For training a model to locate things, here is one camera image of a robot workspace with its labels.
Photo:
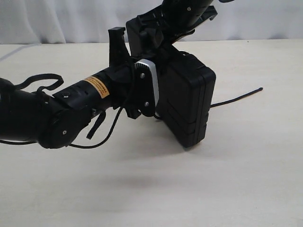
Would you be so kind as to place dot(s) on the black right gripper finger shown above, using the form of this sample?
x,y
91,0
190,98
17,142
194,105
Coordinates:
x,y
172,57
150,38

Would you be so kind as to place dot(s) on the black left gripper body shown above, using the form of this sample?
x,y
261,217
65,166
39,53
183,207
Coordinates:
x,y
121,73

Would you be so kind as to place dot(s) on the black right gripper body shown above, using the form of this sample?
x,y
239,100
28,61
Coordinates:
x,y
177,18

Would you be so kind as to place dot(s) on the black plastic carrying case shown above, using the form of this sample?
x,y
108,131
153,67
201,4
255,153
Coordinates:
x,y
185,96

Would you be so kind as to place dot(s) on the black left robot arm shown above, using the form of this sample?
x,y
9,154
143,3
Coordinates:
x,y
37,111

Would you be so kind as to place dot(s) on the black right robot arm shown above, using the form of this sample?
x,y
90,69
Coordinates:
x,y
155,55

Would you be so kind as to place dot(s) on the white backdrop curtain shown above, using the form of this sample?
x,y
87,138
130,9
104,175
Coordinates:
x,y
87,21

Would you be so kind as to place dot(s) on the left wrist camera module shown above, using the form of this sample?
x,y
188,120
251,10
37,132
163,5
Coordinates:
x,y
146,89

